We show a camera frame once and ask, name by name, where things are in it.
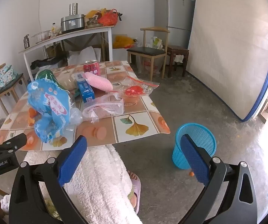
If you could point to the small steel bottle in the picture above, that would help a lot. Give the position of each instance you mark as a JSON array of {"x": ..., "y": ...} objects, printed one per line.
[{"x": 26, "y": 41}]

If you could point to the blue plastic wrapper bag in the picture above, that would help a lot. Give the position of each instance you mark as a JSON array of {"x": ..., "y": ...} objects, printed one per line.
[{"x": 47, "y": 107}]

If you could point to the red drink can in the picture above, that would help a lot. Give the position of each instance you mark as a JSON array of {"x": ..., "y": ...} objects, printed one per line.
[{"x": 91, "y": 68}]

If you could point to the cardboard box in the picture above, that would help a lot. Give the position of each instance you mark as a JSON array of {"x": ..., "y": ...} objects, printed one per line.
[{"x": 52, "y": 50}]

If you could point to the yellow cloth bag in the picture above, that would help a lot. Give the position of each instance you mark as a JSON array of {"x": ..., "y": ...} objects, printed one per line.
[{"x": 122, "y": 42}]

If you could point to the silver refrigerator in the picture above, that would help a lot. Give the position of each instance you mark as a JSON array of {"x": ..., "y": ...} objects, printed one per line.
[{"x": 171, "y": 9}]

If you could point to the pink clear plastic wrapper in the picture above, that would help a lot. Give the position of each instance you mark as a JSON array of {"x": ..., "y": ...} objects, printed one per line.
[{"x": 103, "y": 108}]

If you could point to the green bottle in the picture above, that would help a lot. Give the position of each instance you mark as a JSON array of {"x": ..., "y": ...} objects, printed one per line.
[{"x": 46, "y": 74}]

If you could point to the purple slipper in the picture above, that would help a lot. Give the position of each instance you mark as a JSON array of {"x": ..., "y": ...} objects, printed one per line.
[{"x": 137, "y": 186}]

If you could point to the silver rice cooker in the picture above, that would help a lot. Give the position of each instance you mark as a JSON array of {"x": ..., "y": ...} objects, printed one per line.
[{"x": 72, "y": 23}]

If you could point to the yellow plastic bag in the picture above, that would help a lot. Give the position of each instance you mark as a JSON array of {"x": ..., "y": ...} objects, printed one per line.
[{"x": 94, "y": 12}]

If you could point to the red plastic bag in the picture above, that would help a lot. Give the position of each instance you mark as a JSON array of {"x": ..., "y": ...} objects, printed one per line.
[{"x": 109, "y": 18}]

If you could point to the small oil bottle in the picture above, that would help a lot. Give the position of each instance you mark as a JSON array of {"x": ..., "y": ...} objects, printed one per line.
[{"x": 53, "y": 28}]

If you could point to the steel cylinder container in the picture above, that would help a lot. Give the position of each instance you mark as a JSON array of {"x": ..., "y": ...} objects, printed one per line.
[{"x": 74, "y": 9}]

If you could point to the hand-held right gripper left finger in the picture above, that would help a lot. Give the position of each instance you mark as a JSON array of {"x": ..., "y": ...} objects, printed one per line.
[{"x": 74, "y": 159}]

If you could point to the white crumpled paper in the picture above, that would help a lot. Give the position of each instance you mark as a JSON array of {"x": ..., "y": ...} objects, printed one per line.
[{"x": 179, "y": 58}]

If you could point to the pink mesh sponge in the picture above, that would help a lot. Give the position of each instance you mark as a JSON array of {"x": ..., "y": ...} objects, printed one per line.
[{"x": 99, "y": 81}]

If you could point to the white mattress with blue edge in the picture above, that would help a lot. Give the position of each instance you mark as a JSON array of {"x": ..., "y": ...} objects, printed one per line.
[{"x": 229, "y": 51}]

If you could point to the leaf patterned tablecloth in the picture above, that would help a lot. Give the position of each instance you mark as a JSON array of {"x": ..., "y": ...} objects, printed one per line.
[{"x": 134, "y": 127}]

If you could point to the blue carton box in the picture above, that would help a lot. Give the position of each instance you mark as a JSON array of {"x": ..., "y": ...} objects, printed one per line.
[{"x": 86, "y": 93}]

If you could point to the clear plastic bag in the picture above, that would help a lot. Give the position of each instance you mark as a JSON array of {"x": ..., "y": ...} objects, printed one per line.
[{"x": 150, "y": 65}]

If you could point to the black plastic bag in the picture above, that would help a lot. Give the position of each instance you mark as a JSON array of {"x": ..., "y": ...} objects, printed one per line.
[{"x": 40, "y": 63}]

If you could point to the wooden chair with black seat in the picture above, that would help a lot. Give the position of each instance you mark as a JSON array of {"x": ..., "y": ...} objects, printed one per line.
[{"x": 145, "y": 50}]

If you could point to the clear zip bag red contents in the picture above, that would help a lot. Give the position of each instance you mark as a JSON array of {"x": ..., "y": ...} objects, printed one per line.
[{"x": 134, "y": 90}]

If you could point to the white side table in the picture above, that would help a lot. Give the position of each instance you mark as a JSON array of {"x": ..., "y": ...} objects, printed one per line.
[{"x": 77, "y": 33}]

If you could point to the wooden side table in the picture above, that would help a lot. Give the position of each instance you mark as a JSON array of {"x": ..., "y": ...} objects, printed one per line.
[{"x": 10, "y": 92}]

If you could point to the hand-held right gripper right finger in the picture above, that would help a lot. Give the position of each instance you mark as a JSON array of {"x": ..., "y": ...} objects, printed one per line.
[{"x": 194, "y": 161}]

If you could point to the white cloth bundle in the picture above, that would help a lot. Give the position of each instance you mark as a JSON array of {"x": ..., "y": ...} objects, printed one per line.
[{"x": 82, "y": 53}]

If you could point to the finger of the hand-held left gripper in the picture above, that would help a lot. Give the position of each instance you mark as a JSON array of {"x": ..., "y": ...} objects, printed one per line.
[{"x": 12, "y": 143}]

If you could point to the dark wooden stool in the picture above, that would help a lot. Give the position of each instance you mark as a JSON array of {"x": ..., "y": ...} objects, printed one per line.
[{"x": 177, "y": 49}]

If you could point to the blue plastic waste basket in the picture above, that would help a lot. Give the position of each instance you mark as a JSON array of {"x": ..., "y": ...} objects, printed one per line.
[{"x": 201, "y": 133}]

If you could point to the clear glass container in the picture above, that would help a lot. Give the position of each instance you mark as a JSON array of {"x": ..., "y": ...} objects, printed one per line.
[{"x": 41, "y": 36}]

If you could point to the white shopping bag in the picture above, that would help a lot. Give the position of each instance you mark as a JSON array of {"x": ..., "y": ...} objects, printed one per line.
[{"x": 156, "y": 43}]

